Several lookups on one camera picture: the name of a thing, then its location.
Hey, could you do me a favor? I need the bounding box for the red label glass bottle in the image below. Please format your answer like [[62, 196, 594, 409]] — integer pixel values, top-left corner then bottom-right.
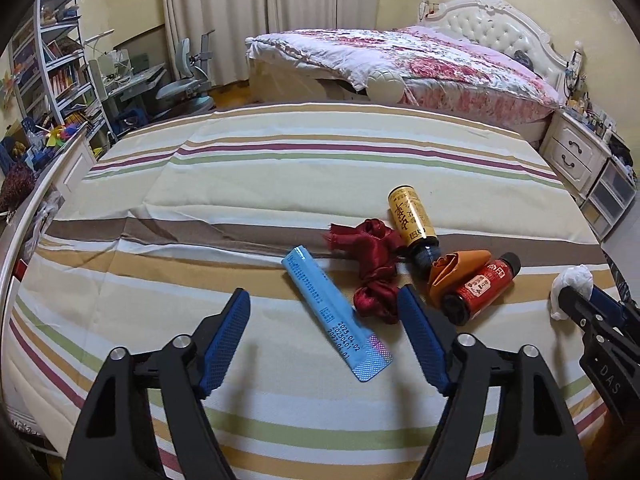
[[441, 252, 522, 326]]

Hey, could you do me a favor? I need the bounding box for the white bookshelf with books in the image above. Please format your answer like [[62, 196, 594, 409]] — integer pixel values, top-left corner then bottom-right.
[[7, 0, 108, 161]]

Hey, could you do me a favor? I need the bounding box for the cluster of small bedside bottles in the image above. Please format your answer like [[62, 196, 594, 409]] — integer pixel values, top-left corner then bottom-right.
[[565, 42, 621, 141]]

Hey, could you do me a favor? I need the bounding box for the white tissue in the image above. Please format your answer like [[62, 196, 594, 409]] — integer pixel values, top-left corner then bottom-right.
[[551, 264, 595, 321]]

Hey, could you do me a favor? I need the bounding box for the grey desk chair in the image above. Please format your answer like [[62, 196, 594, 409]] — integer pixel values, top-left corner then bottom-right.
[[155, 35, 216, 113]]

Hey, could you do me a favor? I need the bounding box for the white bed with tufted headboard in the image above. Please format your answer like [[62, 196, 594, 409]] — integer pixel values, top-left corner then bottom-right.
[[245, 0, 573, 148]]

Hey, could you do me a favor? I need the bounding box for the dark red satin ribbon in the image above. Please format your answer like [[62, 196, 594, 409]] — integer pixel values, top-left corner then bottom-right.
[[327, 217, 408, 323]]

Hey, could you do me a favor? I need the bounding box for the brown feather duster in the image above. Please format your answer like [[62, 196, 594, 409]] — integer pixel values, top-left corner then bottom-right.
[[0, 160, 38, 216]]

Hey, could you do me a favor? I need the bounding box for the yellow label glass bottle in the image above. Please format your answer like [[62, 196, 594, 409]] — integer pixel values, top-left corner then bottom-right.
[[387, 185, 442, 273]]

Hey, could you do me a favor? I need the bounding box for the clear plastic drawer unit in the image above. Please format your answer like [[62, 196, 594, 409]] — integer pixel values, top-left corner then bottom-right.
[[580, 157, 638, 241]]

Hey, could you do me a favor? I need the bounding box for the grey study desk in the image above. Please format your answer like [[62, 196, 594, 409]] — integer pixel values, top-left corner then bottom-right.
[[87, 50, 168, 131]]

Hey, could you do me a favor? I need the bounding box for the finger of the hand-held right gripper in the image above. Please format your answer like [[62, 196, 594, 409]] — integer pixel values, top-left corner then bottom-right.
[[590, 285, 640, 333], [557, 286, 613, 343]]

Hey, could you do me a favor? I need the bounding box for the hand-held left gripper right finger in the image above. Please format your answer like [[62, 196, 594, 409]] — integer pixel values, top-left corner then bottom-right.
[[397, 284, 583, 480]]

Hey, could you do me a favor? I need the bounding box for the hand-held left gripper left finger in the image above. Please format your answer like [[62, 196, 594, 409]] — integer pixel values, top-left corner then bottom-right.
[[65, 287, 252, 480]]

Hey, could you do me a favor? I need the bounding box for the floral quilt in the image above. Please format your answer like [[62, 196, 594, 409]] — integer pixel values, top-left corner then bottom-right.
[[245, 25, 561, 111]]

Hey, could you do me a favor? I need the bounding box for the white bed side rail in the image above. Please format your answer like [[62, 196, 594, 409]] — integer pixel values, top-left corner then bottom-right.
[[0, 130, 96, 311]]

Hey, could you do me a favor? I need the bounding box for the colourful toy pile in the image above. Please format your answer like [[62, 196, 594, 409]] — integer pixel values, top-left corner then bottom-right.
[[0, 115, 86, 171]]

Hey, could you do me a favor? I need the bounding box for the striped bedsheet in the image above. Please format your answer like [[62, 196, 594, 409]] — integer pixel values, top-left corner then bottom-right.
[[0, 101, 621, 480]]

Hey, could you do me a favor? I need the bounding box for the orange paper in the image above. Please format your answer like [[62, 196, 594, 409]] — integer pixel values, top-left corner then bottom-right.
[[427, 249, 493, 306]]

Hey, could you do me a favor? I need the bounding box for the white nightstand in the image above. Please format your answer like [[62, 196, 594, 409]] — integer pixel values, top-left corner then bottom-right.
[[539, 109, 613, 196]]

